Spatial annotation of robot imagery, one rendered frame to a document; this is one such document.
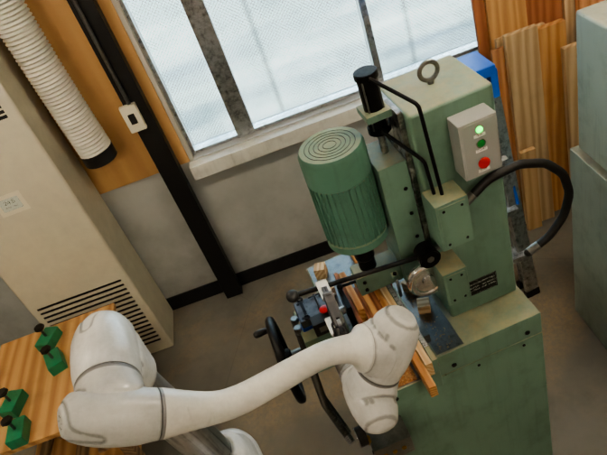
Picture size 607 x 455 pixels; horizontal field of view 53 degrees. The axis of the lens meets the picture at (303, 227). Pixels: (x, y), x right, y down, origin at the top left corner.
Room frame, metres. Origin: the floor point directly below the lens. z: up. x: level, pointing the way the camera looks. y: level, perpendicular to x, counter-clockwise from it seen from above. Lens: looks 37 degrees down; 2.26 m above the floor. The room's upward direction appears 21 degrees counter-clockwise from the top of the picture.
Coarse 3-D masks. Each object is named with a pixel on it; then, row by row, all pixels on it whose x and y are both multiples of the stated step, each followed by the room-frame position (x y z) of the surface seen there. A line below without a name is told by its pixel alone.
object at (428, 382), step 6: (354, 258) 1.50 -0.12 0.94; (378, 300) 1.29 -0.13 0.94; (384, 300) 1.28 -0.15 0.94; (384, 306) 1.26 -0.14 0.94; (414, 354) 1.05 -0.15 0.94; (414, 360) 1.03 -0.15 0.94; (420, 360) 1.03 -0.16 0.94; (414, 366) 1.04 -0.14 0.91; (420, 366) 1.01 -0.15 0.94; (420, 372) 0.99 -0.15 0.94; (426, 372) 0.98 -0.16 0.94; (426, 378) 0.97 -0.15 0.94; (432, 378) 0.96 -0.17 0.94; (426, 384) 0.95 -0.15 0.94; (432, 384) 0.95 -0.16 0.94; (432, 390) 0.94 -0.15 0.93; (432, 396) 0.94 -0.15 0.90
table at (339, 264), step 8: (336, 256) 1.59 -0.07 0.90; (344, 256) 1.57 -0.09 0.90; (328, 264) 1.57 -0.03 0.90; (336, 264) 1.55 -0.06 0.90; (344, 264) 1.54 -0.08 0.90; (352, 264) 1.52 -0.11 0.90; (312, 272) 1.56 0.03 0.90; (328, 272) 1.53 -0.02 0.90; (336, 272) 1.52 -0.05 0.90; (344, 272) 1.50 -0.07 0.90; (312, 280) 1.52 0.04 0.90; (320, 280) 1.51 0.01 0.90; (328, 280) 1.49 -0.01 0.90; (352, 280) 1.45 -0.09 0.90; (336, 288) 1.44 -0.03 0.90; (336, 296) 1.41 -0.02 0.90; (352, 328) 1.26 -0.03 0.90; (416, 376) 1.01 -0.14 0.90; (432, 376) 1.00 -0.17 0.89; (440, 376) 1.00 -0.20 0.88; (408, 384) 1.00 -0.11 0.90; (416, 384) 1.00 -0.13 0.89; (440, 384) 1.00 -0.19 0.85; (400, 392) 0.99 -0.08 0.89; (408, 392) 1.00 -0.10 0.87; (416, 392) 1.00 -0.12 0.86; (424, 392) 1.00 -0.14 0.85; (400, 400) 0.99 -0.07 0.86
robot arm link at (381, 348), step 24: (384, 312) 0.88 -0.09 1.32; (408, 312) 0.88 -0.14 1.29; (360, 336) 0.86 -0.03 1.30; (384, 336) 0.84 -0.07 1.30; (408, 336) 0.83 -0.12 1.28; (288, 360) 0.85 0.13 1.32; (312, 360) 0.83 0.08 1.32; (336, 360) 0.83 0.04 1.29; (360, 360) 0.83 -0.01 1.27; (384, 360) 0.81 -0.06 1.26; (408, 360) 0.82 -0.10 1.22; (240, 384) 0.85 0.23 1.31; (264, 384) 0.82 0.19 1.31; (288, 384) 0.82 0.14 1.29; (384, 384) 0.82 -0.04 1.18; (168, 408) 0.79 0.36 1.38; (192, 408) 0.80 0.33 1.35; (216, 408) 0.80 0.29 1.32; (240, 408) 0.80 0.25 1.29; (168, 432) 0.77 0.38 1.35
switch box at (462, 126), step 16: (464, 112) 1.23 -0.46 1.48; (480, 112) 1.21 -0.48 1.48; (448, 128) 1.24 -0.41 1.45; (464, 128) 1.18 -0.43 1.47; (496, 128) 1.19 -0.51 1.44; (464, 144) 1.18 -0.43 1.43; (496, 144) 1.19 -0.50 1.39; (464, 160) 1.18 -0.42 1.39; (496, 160) 1.19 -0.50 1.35; (464, 176) 1.19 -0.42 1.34
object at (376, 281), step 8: (376, 256) 1.37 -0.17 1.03; (384, 256) 1.35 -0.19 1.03; (392, 256) 1.34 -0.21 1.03; (384, 264) 1.32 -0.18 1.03; (352, 272) 1.34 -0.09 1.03; (384, 272) 1.30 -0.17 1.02; (400, 272) 1.31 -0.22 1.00; (360, 280) 1.30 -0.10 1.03; (368, 280) 1.30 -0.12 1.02; (376, 280) 1.30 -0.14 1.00; (384, 280) 1.30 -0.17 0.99; (392, 280) 1.31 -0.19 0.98; (360, 288) 1.30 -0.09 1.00; (368, 288) 1.30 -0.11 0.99; (376, 288) 1.30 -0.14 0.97
